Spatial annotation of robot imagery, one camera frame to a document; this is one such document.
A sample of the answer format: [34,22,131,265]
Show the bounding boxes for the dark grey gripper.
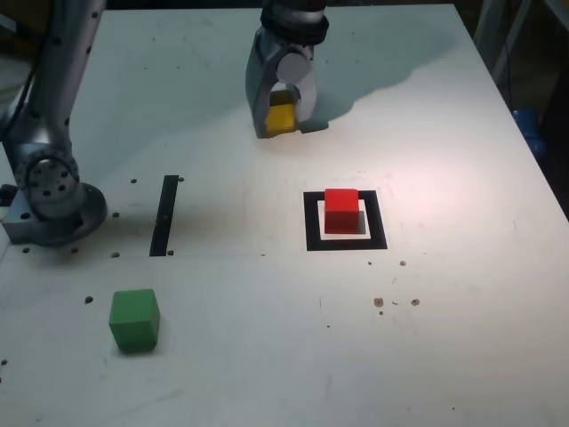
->
[244,28,319,140]

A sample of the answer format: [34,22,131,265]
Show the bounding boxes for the yellow cube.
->
[265,91,298,134]

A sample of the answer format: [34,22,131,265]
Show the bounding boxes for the red cube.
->
[323,188,360,236]

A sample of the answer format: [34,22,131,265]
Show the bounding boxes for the green cube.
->
[108,288,161,356]

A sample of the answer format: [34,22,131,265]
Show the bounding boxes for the black tape square outline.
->
[302,189,389,253]

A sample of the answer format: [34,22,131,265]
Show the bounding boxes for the black tape strip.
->
[149,174,179,258]

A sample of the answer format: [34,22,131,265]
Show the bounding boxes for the blue object beside table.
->
[510,106,546,157]

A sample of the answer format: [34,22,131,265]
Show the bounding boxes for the metal frame beside table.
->
[473,0,534,85]

